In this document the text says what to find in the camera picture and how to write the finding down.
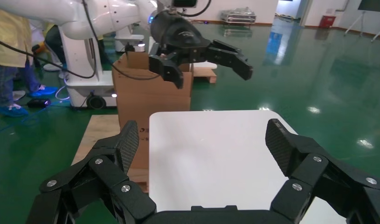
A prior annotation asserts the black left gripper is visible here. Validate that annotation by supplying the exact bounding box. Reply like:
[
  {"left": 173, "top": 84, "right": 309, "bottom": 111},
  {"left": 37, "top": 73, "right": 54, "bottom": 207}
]
[{"left": 148, "top": 11, "right": 254, "bottom": 90}]

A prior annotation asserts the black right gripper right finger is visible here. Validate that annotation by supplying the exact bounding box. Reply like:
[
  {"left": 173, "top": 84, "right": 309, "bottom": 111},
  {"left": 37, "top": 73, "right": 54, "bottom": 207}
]
[{"left": 265, "top": 118, "right": 380, "bottom": 224}]

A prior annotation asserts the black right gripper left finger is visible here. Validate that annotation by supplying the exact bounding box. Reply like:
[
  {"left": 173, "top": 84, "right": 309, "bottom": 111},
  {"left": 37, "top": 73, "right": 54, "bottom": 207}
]
[{"left": 25, "top": 120, "right": 157, "bottom": 224}]

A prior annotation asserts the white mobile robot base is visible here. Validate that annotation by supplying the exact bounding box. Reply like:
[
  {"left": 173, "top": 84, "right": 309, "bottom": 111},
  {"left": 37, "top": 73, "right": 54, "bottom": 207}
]
[{"left": 115, "top": 31, "right": 146, "bottom": 53}]

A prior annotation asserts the silver flight case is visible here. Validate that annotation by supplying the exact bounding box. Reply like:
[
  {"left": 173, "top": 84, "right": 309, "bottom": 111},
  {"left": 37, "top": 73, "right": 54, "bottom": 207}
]
[{"left": 221, "top": 7, "right": 257, "bottom": 25}]

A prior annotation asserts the large brown cardboard carton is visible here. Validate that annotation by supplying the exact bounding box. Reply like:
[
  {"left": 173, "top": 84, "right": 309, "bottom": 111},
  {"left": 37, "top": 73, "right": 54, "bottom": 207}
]
[{"left": 111, "top": 52, "right": 193, "bottom": 169}]

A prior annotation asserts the white robot torso with base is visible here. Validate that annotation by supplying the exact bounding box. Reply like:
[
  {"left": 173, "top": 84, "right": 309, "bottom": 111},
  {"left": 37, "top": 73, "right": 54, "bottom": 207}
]
[{"left": 58, "top": 24, "right": 118, "bottom": 109}]

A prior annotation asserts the red bin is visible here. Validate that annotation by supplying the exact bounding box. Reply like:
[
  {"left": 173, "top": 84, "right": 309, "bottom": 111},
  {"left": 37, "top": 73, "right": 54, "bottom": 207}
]
[{"left": 318, "top": 14, "right": 337, "bottom": 29}]

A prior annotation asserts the person in dark trousers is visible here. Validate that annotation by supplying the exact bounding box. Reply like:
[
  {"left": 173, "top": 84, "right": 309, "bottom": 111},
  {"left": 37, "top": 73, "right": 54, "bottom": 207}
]
[{"left": 32, "top": 21, "right": 69, "bottom": 80}]

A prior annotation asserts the person in yellow gown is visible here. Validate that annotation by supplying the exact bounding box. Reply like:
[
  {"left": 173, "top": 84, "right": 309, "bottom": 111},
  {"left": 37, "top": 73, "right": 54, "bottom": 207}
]
[{"left": 0, "top": 6, "right": 59, "bottom": 118}]

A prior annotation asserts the black display on tripod stand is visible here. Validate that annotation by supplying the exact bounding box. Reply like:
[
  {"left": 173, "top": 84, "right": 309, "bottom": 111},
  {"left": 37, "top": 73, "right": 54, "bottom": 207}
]
[{"left": 344, "top": 0, "right": 380, "bottom": 42}]

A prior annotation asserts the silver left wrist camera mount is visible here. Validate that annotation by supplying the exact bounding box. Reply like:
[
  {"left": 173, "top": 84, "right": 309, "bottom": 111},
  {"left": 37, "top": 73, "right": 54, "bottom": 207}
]
[{"left": 157, "top": 0, "right": 198, "bottom": 13}]

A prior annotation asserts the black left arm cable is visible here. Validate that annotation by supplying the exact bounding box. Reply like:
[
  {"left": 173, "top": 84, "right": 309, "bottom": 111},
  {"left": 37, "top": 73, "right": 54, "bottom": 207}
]
[{"left": 0, "top": 0, "right": 161, "bottom": 81}]

